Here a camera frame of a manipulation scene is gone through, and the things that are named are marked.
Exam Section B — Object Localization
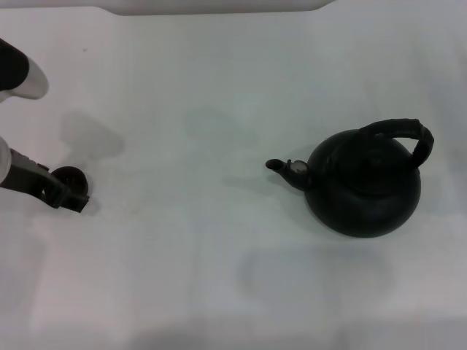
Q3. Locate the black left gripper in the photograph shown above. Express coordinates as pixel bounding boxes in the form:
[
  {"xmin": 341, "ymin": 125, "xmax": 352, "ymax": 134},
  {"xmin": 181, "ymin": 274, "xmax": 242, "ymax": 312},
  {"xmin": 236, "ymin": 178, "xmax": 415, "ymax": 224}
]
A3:
[{"xmin": 1, "ymin": 147, "xmax": 90, "ymax": 214}]

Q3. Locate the dark brown teacup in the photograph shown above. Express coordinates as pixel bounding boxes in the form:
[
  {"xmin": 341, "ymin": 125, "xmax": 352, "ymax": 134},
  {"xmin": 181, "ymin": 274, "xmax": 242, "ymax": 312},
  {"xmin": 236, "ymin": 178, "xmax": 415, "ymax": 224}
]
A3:
[{"xmin": 50, "ymin": 166, "xmax": 90, "ymax": 200}]

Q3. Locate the black round teapot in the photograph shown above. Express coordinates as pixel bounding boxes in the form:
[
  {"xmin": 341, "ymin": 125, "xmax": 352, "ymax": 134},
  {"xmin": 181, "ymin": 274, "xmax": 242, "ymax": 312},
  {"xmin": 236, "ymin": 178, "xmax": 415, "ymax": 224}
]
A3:
[{"xmin": 265, "ymin": 117, "xmax": 435, "ymax": 238}]

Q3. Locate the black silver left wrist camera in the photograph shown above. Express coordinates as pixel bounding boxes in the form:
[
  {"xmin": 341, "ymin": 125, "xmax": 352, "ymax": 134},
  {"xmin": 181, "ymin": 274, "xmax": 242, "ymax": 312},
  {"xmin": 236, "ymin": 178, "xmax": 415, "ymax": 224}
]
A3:
[{"xmin": 0, "ymin": 38, "xmax": 50, "ymax": 101}]

